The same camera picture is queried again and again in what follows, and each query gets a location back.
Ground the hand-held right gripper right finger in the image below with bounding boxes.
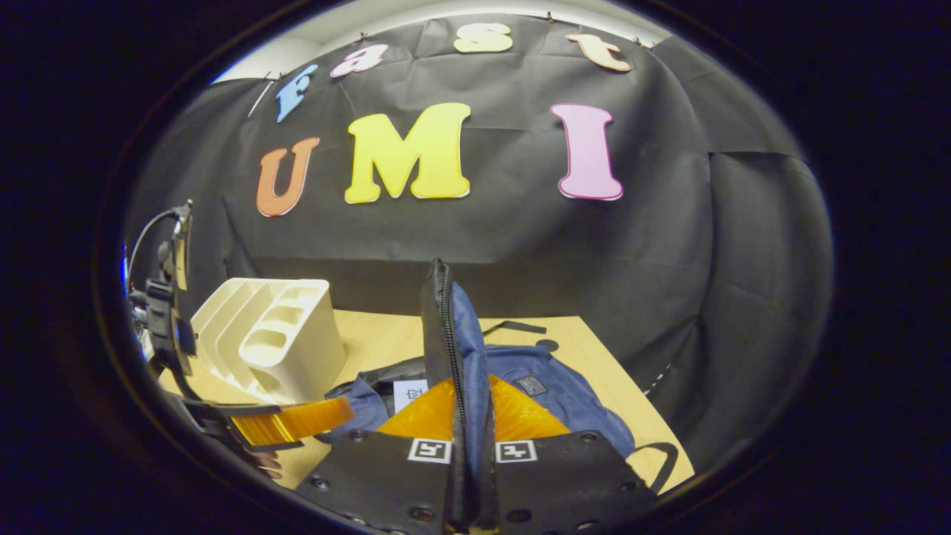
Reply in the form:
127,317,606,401
483,374,658,535

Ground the blue schoolbag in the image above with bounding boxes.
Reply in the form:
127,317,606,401
319,258,678,495

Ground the white plastic bookshelf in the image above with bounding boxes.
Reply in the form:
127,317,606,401
191,277,348,404

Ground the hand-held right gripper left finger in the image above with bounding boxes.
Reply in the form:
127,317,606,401
296,375,469,535

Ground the white book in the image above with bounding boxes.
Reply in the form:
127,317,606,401
392,378,430,414

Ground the thin white rod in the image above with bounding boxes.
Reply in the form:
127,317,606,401
247,78,274,120

